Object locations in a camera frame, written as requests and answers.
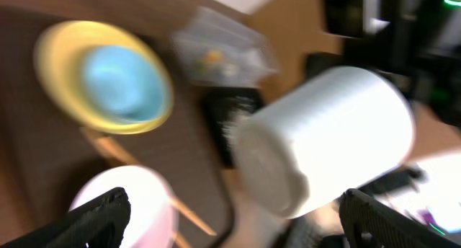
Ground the rice and nutshell pile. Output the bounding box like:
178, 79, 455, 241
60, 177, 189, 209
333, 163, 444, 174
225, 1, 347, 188
220, 96, 258, 141

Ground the dark brown serving tray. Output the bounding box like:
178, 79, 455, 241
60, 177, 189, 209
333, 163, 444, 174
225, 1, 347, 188
1, 6, 235, 247

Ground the yellow round plate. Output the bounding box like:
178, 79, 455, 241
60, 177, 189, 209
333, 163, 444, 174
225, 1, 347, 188
34, 20, 174, 135

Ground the white cup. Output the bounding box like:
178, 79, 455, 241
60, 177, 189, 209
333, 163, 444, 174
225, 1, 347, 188
232, 66, 416, 218

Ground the wooden chopstick left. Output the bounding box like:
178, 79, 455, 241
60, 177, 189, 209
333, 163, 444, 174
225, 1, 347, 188
80, 127, 217, 236

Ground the pink white bowl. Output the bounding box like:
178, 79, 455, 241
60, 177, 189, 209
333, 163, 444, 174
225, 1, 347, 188
70, 165, 179, 248

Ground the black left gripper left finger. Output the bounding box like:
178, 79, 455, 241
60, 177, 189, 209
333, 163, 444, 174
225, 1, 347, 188
1, 187, 131, 248

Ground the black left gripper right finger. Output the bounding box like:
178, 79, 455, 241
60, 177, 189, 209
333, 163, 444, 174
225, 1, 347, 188
339, 189, 460, 248

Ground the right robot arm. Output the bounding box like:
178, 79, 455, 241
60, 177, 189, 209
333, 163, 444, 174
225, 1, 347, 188
323, 0, 460, 127

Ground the clear plastic waste bin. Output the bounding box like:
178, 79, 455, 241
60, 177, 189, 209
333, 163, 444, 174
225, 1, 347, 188
171, 7, 279, 88

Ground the light blue bowl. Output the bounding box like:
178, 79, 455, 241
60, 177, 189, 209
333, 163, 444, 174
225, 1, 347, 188
81, 45, 171, 124

